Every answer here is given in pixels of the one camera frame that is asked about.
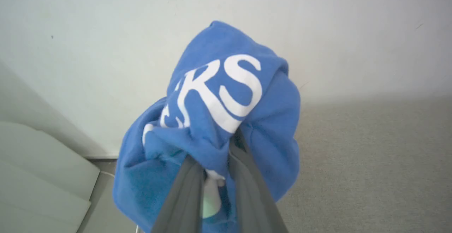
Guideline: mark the blue sweatshirt with white lettering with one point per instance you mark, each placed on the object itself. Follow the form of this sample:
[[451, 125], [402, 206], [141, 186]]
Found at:
[[272, 127]]

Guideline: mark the white panel furniture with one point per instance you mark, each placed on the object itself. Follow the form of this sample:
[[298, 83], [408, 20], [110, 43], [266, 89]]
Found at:
[[39, 176]]

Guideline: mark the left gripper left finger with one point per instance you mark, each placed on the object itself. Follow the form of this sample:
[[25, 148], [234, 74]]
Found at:
[[185, 197]]

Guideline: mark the grey fabric sofa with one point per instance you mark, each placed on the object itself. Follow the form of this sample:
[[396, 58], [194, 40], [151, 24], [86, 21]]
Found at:
[[370, 169]]

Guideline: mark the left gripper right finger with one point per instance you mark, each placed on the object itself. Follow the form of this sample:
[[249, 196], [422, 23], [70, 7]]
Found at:
[[252, 197]]

